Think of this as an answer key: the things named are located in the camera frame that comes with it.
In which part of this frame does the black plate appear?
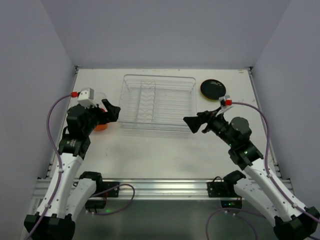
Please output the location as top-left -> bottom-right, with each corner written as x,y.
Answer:
200,79 -> 226,99

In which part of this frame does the green plate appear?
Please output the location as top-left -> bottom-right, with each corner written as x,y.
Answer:
205,97 -> 219,102

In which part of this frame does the orange plate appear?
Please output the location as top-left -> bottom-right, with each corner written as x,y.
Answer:
200,87 -> 213,99

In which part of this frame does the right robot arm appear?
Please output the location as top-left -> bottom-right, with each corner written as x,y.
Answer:
183,108 -> 320,240

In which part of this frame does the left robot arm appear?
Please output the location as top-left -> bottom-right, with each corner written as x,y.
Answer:
24,99 -> 121,240

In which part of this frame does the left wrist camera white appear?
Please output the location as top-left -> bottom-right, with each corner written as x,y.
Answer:
77,87 -> 97,108

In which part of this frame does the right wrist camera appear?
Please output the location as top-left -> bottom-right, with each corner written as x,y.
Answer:
217,95 -> 233,115

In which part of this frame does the white wire dish rack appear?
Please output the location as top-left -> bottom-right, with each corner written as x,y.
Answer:
118,74 -> 197,132

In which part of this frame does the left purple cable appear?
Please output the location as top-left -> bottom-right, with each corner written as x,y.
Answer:
23,91 -> 78,240

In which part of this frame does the purple cable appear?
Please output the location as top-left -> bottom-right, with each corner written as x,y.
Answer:
23,91 -> 78,240
205,99 -> 320,240

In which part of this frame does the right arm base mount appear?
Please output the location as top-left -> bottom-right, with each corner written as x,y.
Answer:
206,170 -> 246,210

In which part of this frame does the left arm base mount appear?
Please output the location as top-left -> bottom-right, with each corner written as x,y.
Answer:
84,181 -> 120,214

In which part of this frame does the aluminium frame rail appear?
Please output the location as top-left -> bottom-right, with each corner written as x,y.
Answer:
32,177 -> 296,201

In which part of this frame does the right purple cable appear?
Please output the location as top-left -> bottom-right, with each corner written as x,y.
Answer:
205,99 -> 320,240

